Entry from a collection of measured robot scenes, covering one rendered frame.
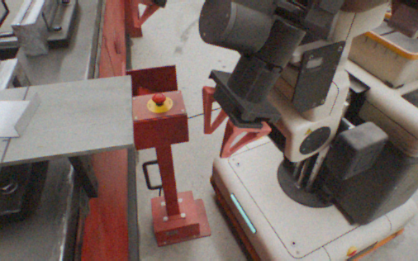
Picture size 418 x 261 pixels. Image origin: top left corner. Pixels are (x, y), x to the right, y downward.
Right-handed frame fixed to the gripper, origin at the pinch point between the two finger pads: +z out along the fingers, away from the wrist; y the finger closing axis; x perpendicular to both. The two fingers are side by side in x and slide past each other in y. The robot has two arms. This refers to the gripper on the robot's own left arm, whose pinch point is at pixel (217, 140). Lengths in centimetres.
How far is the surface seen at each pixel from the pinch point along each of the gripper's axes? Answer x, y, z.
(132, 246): 25, -37, 94
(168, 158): 23, -39, 42
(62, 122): -18.6, -14.0, 9.0
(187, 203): 47, -42, 74
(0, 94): -26.7, -26.3, 13.1
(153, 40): 87, -212, 68
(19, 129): -24.4, -13.9, 10.6
